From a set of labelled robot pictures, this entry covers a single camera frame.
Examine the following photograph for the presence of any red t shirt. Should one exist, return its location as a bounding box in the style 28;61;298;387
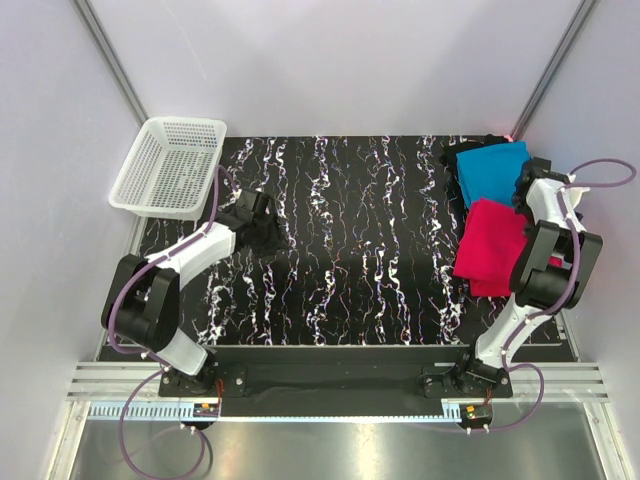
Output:
454;198;527;287
467;254;564;299

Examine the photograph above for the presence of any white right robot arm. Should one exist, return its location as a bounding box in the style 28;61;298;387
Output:
474;158;603;369

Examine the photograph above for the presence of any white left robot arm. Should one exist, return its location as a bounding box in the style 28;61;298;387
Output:
101;189;284;377

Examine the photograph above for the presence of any folded blue t shirt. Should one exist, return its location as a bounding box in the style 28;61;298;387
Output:
456;141;530;208

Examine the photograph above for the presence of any folded black t shirt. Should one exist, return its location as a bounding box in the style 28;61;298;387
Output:
440;134;511;182

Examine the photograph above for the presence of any white plastic basket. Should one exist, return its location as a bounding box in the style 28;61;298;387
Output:
109;116;227;221

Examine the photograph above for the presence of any folded red t shirt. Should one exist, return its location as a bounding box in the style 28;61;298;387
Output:
467;254;564;299

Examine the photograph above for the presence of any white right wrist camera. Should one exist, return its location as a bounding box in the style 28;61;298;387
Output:
565;173;591;209

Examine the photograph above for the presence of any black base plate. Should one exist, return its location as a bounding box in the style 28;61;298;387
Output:
159;346;513;421

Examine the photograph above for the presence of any aluminium frame rail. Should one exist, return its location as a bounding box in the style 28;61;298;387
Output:
67;362;609;423

